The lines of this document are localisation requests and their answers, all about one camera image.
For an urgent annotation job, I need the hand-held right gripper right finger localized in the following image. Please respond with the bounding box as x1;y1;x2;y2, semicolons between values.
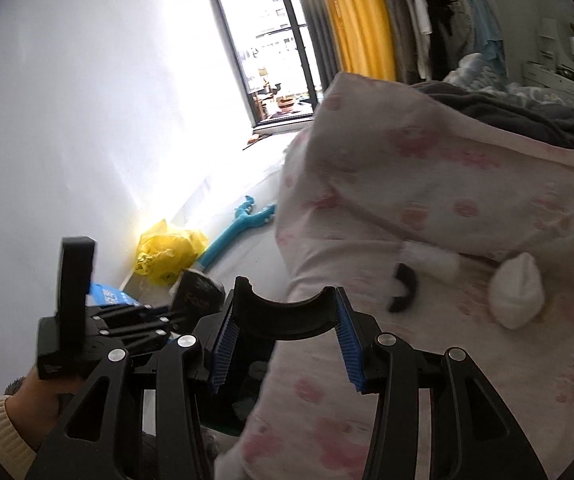
334;287;550;480

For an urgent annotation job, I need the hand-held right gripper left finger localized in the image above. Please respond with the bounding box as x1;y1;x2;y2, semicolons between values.
24;305;241;480

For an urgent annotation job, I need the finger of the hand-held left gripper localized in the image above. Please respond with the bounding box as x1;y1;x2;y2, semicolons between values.
87;303;169;325
98;314;188;347

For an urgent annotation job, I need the black plastic bag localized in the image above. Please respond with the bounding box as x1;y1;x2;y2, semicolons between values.
169;269;228;333

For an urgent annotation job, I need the person's left hand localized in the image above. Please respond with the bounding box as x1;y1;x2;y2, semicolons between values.
7;364;90;453

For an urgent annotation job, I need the blue cardboard box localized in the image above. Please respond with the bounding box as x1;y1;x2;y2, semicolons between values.
87;282;141;309

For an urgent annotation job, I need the yellow plastic bag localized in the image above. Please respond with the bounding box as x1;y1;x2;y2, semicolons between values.
134;219;209;288

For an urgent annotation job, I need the grey textured cloth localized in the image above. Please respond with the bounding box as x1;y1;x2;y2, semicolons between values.
2;371;35;397

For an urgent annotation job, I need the black curved sock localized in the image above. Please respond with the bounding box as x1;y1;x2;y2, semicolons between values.
388;262;420;314

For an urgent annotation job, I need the teal plush toy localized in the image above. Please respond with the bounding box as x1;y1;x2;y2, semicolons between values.
198;195;278;271

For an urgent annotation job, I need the white rolled sock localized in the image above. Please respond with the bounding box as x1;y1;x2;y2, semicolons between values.
489;252;546;330

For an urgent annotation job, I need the pink printed blanket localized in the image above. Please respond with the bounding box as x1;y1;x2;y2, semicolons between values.
214;72;574;480

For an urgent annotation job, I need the dark grey fleece blanket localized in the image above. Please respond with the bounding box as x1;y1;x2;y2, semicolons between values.
412;81;574;152

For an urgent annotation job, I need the blue patterned quilt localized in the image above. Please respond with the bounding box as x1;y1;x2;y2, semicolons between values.
442;52;574;107

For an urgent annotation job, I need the black framed balcony door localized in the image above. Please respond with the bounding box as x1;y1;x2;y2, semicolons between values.
202;0;324;134

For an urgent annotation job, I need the grey curtain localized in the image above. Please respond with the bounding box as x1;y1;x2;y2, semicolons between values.
287;0;341;87
379;0;414;84

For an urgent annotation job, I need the white shirt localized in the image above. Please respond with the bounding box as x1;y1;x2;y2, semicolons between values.
407;0;434;82

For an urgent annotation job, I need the yellow curtain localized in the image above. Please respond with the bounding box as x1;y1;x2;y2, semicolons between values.
322;0;398;82

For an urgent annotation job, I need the white dresser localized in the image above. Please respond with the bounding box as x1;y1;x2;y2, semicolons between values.
522;60;574;94

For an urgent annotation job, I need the light blue garment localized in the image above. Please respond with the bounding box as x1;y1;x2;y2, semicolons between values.
462;0;506;86

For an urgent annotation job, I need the black garment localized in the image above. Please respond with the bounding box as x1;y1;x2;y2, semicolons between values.
399;0;468;82

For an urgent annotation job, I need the white shelf organizer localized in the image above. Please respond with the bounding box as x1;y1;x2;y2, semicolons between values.
537;17;558;62

